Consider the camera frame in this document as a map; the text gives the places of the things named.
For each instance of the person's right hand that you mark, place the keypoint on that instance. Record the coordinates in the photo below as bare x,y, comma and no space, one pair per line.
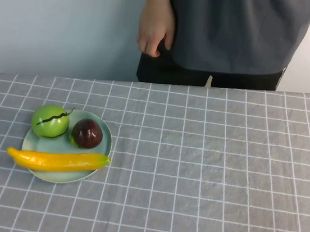
152,31

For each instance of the black trousers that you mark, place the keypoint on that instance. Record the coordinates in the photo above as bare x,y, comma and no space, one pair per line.
171,72

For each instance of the grey shirt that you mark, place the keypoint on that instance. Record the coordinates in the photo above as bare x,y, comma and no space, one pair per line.
233,29

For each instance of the yellow toy banana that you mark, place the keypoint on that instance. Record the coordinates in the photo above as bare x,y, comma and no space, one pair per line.
58,162

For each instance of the dark red toy apple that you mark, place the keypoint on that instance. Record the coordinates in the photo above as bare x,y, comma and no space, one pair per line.
87,133

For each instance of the grey checkered tablecloth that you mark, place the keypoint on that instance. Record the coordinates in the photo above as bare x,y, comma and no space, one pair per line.
193,169

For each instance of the green toy melon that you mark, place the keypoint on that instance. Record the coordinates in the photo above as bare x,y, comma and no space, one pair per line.
50,121

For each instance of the light green round plate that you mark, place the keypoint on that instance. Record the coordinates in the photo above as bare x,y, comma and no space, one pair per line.
55,144

